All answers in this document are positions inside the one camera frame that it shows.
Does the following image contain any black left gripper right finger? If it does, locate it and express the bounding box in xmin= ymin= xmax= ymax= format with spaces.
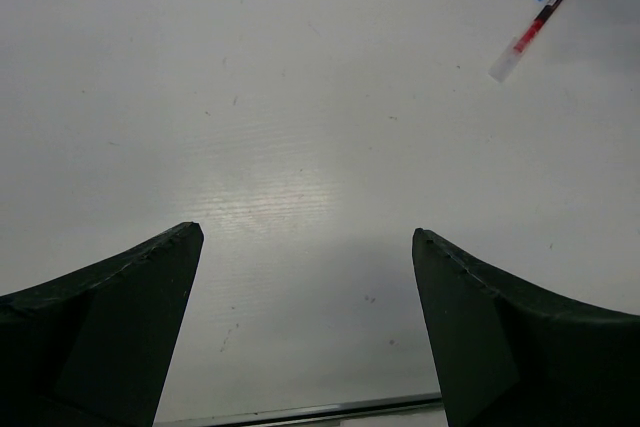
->
xmin=412 ymin=229 xmax=639 ymax=426

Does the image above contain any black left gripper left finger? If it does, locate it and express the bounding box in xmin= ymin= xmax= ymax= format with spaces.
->
xmin=1 ymin=222 xmax=204 ymax=426

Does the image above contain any red pen refill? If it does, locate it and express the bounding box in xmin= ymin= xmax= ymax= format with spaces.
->
xmin=489 ymin=0 xmax=564 ymax=82

